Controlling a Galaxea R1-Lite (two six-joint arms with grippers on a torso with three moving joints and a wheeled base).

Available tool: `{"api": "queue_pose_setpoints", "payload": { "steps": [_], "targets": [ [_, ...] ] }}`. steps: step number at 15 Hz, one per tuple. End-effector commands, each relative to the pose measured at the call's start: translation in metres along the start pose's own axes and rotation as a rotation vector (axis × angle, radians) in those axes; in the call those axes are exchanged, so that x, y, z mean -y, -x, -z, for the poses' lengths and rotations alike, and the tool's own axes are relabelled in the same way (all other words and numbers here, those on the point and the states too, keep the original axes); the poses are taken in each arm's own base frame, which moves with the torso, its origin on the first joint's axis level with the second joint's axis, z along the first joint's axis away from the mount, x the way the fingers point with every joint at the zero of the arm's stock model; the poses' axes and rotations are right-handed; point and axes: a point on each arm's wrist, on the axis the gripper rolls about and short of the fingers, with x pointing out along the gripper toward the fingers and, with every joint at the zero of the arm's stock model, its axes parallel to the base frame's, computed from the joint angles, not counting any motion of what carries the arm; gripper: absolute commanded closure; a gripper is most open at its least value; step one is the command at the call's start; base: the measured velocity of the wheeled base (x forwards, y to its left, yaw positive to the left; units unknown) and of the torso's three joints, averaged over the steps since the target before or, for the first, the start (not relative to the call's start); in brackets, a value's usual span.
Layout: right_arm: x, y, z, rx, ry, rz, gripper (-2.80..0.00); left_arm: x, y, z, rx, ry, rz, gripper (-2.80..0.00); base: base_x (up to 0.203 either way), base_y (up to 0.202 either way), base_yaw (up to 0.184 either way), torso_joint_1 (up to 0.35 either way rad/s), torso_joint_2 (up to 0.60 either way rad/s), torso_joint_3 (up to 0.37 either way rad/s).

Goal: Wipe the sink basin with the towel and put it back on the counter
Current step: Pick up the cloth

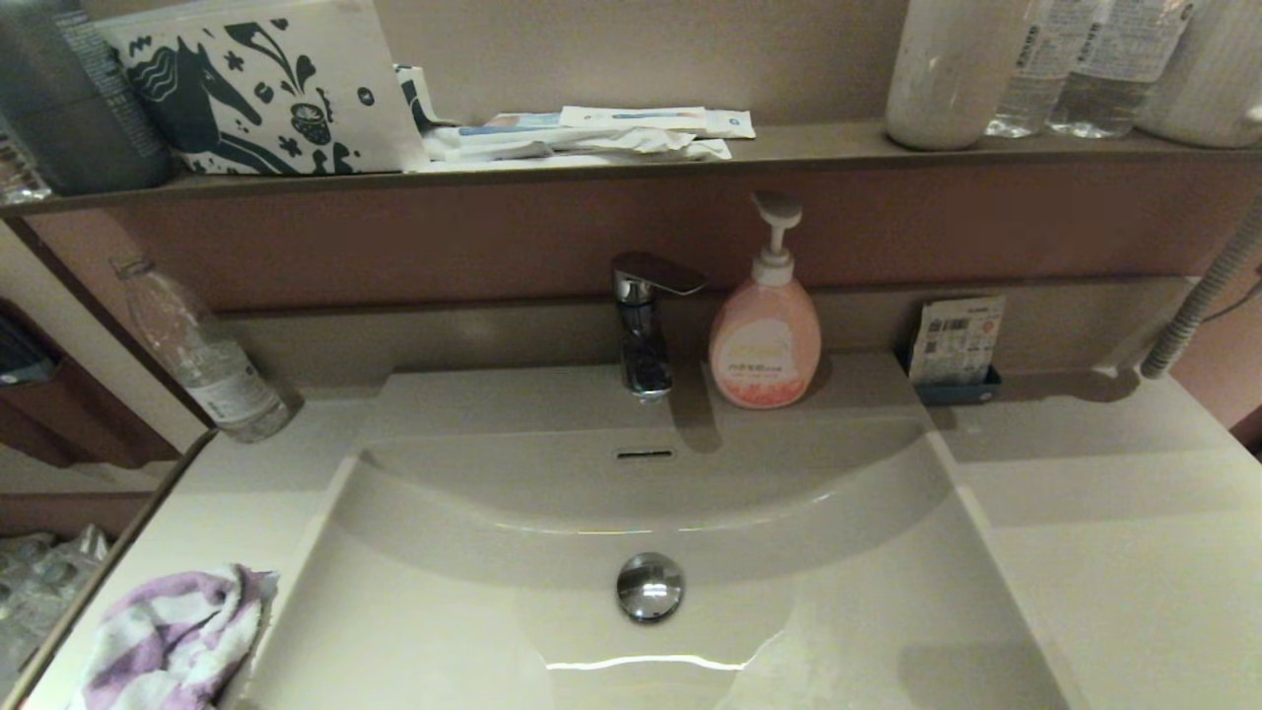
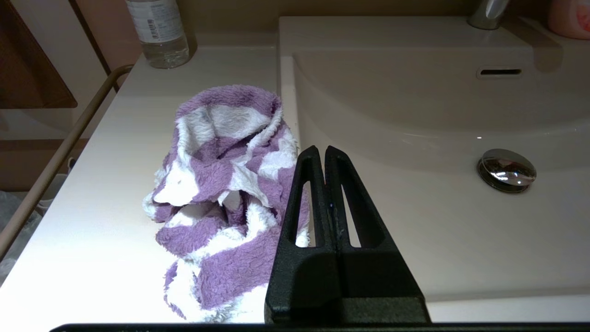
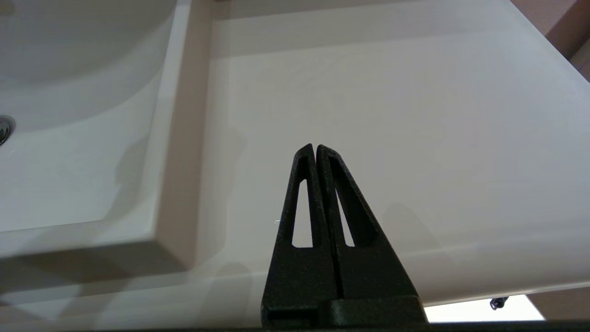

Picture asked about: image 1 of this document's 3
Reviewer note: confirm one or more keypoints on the clear labelled water bottle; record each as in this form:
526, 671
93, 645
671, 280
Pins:
1114, 89
1035, 89

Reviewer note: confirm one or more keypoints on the horse print pouch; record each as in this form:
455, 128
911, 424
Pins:
296, 89

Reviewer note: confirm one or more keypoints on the pink soap pump bottle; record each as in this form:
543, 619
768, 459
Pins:
764, 345

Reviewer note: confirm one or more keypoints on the small blue tray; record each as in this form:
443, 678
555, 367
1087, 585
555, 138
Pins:
956, 395

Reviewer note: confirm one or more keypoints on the white ceramic sink basin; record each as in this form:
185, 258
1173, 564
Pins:
493, 631

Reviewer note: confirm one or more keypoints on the chrome drain stopper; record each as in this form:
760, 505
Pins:
650, 589

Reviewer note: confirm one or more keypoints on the purple white striped cloth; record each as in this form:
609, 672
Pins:
168, 641

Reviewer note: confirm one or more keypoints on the brown wall shelf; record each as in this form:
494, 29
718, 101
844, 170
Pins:
838, 143

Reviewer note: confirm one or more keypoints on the long white toiletry sachet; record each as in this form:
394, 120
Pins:
670, 121

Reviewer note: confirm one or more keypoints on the clear drinking glass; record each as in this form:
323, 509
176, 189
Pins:
18, 177

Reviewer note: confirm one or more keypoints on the white ribbed container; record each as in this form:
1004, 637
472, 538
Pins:
1213, 89

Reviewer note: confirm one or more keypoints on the blue striped toiletry sachet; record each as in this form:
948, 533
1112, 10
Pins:
513, 125

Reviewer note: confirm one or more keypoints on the small dark print pouch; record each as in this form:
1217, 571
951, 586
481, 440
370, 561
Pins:
419, 99

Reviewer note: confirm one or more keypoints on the white ceramic jar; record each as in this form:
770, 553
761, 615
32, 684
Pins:
951, 79

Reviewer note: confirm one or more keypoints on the chrome lever faucet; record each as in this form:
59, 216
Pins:
646, 365

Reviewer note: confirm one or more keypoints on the clear plastic water bottle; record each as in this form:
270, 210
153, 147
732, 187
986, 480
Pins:
212, 370

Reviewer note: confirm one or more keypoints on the grey cylindrical container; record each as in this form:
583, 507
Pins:
69, 108

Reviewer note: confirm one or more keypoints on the crumpled white toiletry packet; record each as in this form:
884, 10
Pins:
592, 146

